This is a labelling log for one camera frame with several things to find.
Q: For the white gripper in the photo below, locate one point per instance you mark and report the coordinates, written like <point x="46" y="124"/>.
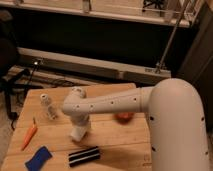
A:
<point x="81" y="123"/>

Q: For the white ceramic cup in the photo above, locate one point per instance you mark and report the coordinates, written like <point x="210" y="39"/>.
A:
<point x="78" y="133"/>

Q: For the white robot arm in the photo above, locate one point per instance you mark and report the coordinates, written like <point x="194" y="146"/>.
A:
<point x="175" y="116"/>

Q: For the black white striped cloth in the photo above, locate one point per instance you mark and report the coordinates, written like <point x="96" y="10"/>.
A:
<point x="84" y="156"/>

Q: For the orange bowl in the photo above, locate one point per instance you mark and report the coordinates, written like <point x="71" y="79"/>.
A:
<point x="124" y="117"/>

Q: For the orange toy carrot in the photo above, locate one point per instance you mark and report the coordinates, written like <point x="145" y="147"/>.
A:
<point x="29" y="134"/>

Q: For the black office chair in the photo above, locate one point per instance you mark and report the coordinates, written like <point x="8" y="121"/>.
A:
<point x="9" y="56"/>

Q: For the metal pole stand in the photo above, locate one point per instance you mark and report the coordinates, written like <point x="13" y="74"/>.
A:
<point x="160" y="64"/>

